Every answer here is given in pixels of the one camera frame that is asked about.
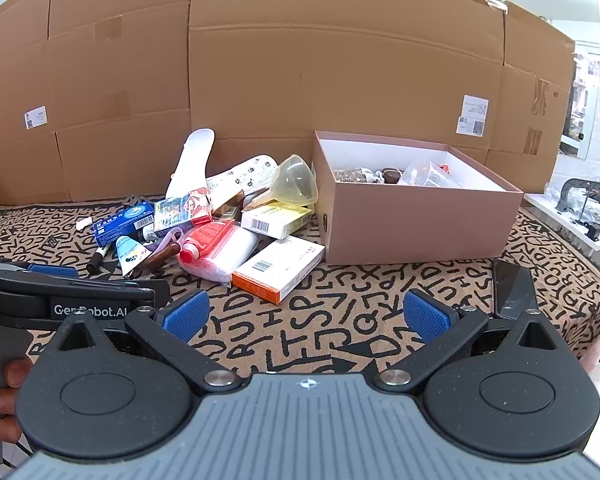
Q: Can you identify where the brown speckled packet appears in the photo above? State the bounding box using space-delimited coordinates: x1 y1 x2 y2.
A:
333 167 376 185

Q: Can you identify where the black metal clamp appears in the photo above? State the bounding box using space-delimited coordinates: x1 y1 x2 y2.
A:
554 178 600 214

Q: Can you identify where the glass door cabinet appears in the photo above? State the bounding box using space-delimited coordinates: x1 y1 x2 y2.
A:
558 37 600 161

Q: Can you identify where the blue cardboard box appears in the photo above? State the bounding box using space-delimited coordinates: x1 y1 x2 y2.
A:
92 203 156 246

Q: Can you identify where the person's left hand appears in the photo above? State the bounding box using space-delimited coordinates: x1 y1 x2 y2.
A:
0 358 34 454

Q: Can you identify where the brown cardboard shoe box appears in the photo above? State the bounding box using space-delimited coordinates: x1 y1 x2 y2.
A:
312 130 525 266

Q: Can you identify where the white side table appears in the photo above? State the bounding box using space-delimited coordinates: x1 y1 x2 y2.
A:
522 191 600 257

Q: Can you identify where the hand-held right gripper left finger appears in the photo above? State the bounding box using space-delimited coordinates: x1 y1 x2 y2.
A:
45 289 244 395

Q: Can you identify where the brown cardboard sheet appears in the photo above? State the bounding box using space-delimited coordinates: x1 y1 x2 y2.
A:
187 0 507 171
486 2 577 196
0 0 195 206

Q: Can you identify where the red and blue carton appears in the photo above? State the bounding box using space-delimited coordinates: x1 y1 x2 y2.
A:
153 187 214 234

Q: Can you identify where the black smartphone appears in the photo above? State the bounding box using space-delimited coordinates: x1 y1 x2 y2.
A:
489 258 539 321

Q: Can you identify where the red bottle with red cap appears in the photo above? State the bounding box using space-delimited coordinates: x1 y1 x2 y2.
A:
177 219 236 274

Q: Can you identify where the gold and brown box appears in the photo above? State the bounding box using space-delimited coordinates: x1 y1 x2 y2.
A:
211 190 246 221

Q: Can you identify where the white shipping label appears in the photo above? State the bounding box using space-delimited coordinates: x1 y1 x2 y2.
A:
457 94 489 136
23 106 49 131

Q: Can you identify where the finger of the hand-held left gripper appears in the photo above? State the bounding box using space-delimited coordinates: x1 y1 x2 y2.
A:
26 263 80 279
0 269 171 311

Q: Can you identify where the clear yellowish plastic funnel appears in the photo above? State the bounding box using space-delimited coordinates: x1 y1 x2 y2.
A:
244 154 320 211

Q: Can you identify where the clear plastic bag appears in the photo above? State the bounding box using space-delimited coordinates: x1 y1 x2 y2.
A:
179 222 260 287

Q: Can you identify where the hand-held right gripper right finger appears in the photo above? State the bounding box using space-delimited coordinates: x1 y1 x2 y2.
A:
373 289 567 395

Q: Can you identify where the clear plastic cup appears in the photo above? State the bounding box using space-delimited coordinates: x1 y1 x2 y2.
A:
397 157 454 189

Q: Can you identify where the white and orange medicine box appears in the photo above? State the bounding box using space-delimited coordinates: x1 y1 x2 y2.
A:
231 234 326 305

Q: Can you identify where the brown wooden handle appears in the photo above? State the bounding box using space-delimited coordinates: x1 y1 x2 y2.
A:
129 242 181 281

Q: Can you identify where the letter-print tan blanket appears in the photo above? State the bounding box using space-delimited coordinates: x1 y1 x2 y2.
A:
0 194 600 392

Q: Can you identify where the black marker pen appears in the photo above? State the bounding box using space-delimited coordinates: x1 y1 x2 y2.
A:
86 244 109 275

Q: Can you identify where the patterned white shoe insole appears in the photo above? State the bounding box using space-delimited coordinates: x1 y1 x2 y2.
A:
205 154 280 202

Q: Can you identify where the white and blue tube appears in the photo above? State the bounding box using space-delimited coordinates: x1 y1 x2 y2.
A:
115 235 154 279

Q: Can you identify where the white and yellow medicine box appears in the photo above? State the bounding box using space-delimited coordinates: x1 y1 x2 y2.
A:
240 200 314 240

